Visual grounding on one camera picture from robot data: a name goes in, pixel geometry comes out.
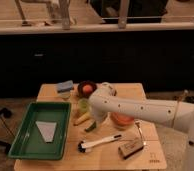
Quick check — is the small clear cup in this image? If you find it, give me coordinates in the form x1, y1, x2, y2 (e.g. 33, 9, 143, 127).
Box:
60, 91, 71, 100

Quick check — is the metal fork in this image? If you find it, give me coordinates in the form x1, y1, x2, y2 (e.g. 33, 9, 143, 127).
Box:
135, 121, 146, 146

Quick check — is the green plastic tray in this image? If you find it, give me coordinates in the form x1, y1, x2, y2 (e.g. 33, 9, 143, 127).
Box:
8, 102, 71, 160

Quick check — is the green pepper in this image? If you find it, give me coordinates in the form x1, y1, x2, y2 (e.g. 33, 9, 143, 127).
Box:
85, 122, 97, 132

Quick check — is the black chair base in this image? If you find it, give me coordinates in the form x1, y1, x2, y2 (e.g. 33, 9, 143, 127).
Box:
0, 107, 12, 154

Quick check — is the orange fruit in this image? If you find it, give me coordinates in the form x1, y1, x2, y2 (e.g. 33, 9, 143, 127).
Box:
82, 85, 93, 93

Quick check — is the orange bowl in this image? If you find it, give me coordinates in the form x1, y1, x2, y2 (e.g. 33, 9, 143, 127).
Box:
110, 113, 134, 130

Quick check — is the blue sponge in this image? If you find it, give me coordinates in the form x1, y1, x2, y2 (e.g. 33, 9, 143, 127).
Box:
56, 80, 74, 93

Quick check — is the wooden block brush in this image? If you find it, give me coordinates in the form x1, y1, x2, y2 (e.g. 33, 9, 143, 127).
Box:
118, 139, 144, 159

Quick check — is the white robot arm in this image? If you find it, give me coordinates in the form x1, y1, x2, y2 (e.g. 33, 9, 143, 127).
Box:
89, 82, 194, 171

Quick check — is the white handled brush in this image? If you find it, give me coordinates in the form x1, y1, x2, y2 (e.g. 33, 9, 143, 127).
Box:
78, 134, 122, 153

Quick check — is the green plastic cup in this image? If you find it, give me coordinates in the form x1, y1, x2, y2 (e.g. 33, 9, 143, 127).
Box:
78, 98, 89, 113

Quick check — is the grey cloth piece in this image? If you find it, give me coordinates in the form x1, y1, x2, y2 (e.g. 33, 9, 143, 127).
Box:
36, 121, 57, 143

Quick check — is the dark red bowl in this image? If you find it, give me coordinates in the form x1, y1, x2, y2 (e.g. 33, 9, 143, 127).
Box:
77, 81, 97, 98

